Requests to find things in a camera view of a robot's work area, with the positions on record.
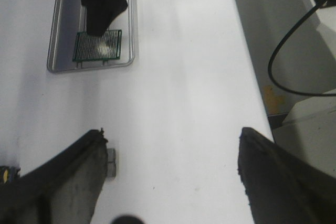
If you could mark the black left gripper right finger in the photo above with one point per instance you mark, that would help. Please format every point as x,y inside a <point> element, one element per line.
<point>280,187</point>

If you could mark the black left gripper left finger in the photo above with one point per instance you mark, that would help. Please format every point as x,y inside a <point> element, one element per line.
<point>63,190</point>

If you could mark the green circuit board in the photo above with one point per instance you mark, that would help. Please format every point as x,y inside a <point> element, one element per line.
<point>95,48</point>

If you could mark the silver metal tray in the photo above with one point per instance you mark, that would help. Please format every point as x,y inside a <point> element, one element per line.
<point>69,18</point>

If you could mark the red emergency stop button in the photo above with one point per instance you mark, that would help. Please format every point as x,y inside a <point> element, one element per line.
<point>9,174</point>

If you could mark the gray square mounting block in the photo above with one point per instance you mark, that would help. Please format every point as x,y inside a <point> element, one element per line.
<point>111,163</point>

